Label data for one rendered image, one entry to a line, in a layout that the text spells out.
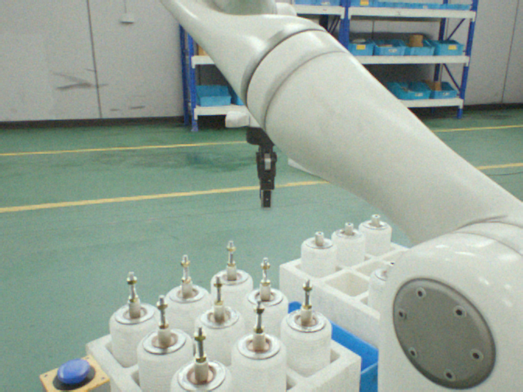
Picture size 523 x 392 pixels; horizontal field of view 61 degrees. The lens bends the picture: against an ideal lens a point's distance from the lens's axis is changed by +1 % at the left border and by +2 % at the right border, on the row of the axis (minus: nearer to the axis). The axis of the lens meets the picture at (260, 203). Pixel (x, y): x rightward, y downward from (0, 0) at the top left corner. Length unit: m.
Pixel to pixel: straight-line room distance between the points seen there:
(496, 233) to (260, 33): 0.22
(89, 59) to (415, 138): 5.44
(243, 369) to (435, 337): 0.56
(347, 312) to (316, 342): 0.27
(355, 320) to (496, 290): 0.87
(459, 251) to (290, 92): 0.16
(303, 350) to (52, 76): 5.13
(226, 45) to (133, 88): 5.31
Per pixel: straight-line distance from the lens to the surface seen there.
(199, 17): 0.44
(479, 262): 0.24
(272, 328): 0.94
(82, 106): 5.71
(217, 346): 0.87
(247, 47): 0.38
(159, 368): 0.81
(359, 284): 1.23
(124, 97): 5.69
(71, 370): 0.68
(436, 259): 0.25
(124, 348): 0.92
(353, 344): 1.10
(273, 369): 0.79
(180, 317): 0.95
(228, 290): 1.00
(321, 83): 0.33
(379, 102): 0.33
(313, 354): 0.86
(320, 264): 1.20
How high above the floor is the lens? 0.72
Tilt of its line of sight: 18 degrees down
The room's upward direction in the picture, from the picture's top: straight up
